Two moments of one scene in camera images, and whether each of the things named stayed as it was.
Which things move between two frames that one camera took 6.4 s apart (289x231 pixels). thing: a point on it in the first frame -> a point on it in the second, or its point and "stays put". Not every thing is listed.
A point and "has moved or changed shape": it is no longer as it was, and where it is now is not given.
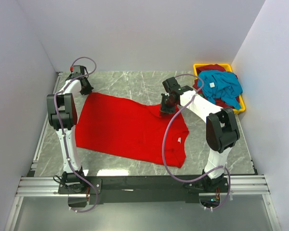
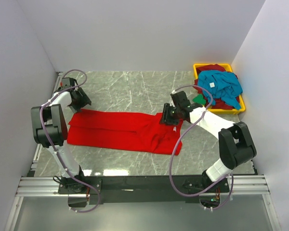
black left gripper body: x=88 y=89 -> x=82 y=99
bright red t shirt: x=131 y=128 has moved or changed shape
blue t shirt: x=221 y=84 stays put
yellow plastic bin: x=241 y=97 stays put
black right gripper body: x=166 y=106 -> x=171 y=115
